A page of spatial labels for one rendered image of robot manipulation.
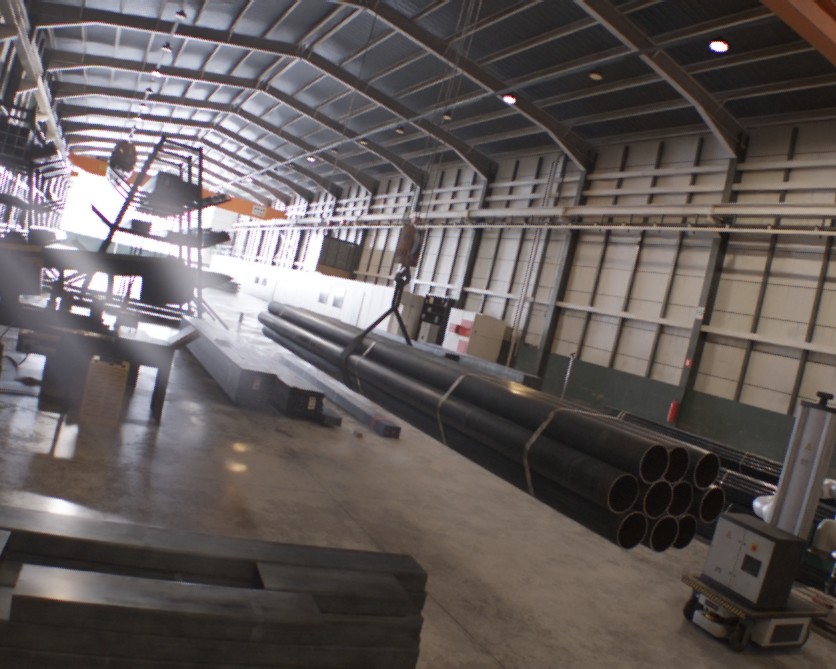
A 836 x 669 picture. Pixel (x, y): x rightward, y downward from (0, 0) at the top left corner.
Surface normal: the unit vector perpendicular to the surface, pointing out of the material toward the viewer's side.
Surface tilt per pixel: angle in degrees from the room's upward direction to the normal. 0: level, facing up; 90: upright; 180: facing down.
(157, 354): 90
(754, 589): 90
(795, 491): 90
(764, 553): 90
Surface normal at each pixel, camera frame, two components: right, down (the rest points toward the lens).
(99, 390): 0.39, 0.13
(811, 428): -0.90, -0.21
